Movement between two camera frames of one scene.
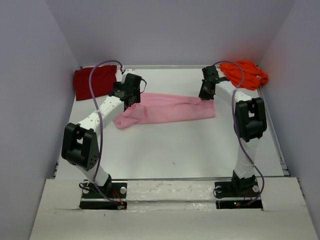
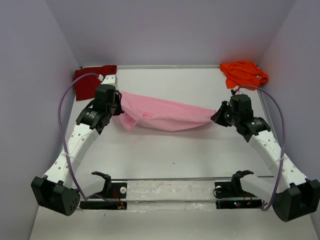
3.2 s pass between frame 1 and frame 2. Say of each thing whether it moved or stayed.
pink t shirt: moved
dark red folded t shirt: stayed
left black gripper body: moved
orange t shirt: stayed
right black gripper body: moved
